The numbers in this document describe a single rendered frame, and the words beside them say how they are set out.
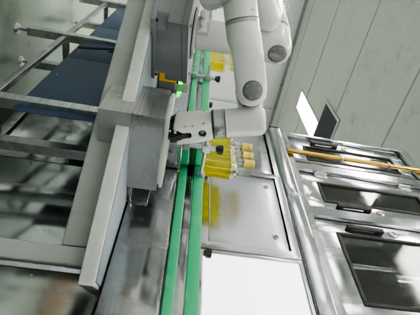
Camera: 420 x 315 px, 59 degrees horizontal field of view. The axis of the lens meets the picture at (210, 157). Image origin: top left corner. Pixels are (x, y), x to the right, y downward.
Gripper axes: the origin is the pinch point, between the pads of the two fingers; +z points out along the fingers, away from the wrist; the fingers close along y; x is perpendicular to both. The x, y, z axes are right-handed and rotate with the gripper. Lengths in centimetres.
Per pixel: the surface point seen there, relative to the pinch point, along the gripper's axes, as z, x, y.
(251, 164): -27, -34, 29
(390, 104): -168, -114, 226
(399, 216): -89, -69, 33
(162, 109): -3.3, 6.2, -2.2
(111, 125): 8.8, 5.1, -6.8
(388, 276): -70, -64, 0
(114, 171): 7.3, -1.1, -17.0
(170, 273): -3.2, -23.9, -27.4
